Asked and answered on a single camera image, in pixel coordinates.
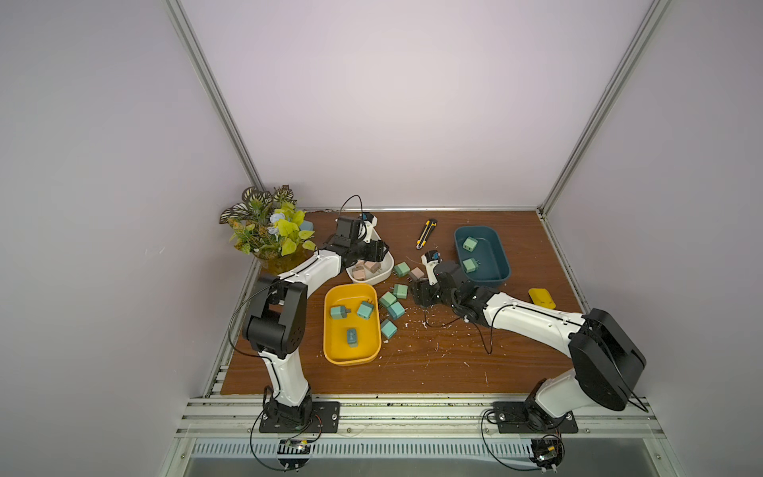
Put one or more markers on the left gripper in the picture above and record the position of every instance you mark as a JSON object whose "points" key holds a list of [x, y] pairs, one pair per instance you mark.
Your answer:
{"points": [[376, 251]]}

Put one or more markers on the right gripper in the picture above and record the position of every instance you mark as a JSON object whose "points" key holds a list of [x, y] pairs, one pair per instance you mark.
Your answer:
{"points": [[429, 289]]}

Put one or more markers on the green plug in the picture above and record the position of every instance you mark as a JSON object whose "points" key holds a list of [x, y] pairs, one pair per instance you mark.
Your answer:
{"points": [[470, 265], [400, 291], [470, 244], [402, 270]]}

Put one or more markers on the light teal plug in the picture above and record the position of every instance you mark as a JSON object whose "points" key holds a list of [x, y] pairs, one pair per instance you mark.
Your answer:
{"points": [[339, 312]]}

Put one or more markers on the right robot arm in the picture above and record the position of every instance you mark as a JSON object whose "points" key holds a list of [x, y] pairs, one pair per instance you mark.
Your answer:
{"points": [[606, 363]]}

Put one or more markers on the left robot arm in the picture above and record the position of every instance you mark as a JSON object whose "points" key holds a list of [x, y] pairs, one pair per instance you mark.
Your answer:
{"points": [[277, 313]]}

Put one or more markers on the white storage box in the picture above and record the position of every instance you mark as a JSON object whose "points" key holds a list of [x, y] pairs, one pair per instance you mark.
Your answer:
{"points": [[386, 270]]}

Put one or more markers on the teal storage box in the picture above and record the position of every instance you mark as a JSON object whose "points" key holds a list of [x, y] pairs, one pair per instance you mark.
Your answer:
{"points": [[494, 268]]}

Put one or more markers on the yellow storage box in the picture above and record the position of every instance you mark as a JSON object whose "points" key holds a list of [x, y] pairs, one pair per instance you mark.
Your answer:
{"points": [[335, 347]]}

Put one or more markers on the green plug top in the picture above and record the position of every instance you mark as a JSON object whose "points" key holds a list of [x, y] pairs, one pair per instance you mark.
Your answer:
{"points": [[402, 270]]}

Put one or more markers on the teal plug bottom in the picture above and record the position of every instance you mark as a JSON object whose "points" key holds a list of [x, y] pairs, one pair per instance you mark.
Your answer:
{"points": [[388, 329]]}

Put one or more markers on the yellow black utility knife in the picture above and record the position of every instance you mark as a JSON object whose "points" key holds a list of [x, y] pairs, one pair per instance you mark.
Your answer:
{"points": [[427, 230]]}

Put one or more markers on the potted green plant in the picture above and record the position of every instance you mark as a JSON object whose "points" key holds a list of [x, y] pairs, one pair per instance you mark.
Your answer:
{"points": [[269, 226]]}

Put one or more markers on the yellow toy shovel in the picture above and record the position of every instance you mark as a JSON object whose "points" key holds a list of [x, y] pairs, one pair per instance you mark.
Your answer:
{"points": [[542, 297]]}

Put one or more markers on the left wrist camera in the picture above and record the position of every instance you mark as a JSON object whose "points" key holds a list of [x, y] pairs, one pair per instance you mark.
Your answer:
{"points": [[368, 229]]}

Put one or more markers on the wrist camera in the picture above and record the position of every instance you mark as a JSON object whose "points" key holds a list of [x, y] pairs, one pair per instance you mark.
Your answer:
{"points": [[368, 229], [430, 261]]}

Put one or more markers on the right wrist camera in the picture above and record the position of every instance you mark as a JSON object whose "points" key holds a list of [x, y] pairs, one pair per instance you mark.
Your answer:
{"points": [[430, 261]]}

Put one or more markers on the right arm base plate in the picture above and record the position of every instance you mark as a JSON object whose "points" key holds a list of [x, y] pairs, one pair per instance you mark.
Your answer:
{"points": [[519, 418]]}

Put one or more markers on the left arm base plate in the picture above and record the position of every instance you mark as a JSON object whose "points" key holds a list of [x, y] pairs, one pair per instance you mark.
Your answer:
{"points": [[311, 417]]}

